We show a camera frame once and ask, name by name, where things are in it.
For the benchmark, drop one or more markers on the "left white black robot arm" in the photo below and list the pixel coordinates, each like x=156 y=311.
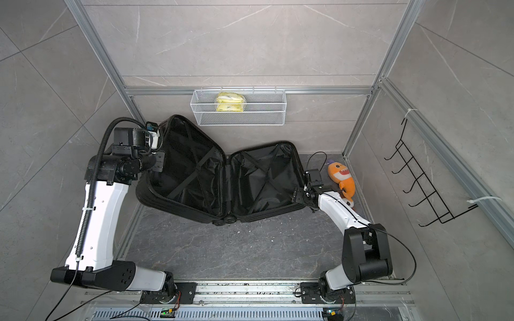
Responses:
x=127 y=149

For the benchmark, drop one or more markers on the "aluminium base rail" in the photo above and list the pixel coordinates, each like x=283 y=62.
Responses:
x=257 y=300

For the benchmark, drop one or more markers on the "white wire mesh basket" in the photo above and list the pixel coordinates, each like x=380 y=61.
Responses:
x=263 y=108

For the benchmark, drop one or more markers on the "orange shark plush toy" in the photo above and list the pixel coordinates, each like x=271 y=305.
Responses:
x=340 y=174

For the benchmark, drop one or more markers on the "yellow packet in basket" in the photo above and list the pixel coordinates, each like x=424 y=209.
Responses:
x=230 y=102

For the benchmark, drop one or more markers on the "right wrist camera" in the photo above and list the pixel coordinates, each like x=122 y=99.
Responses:
x=313 y=178

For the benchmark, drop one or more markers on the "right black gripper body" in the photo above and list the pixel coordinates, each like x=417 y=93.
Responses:
x=300 y=196

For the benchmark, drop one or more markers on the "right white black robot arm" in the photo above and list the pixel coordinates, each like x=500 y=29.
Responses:
x=366 y=253

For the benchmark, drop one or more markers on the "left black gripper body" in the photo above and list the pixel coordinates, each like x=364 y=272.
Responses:
x=155 y=164

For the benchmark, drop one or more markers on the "black wire hook rack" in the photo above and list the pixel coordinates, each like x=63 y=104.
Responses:
x=422 y=182

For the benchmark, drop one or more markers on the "black hard-shell suitcase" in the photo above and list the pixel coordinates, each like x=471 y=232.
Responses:
x=199 y=182

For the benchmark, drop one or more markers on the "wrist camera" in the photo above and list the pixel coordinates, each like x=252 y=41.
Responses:
x=155 y=136
x=313 y=178

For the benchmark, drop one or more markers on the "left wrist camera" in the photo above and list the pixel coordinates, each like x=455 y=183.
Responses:
x=155 y=136

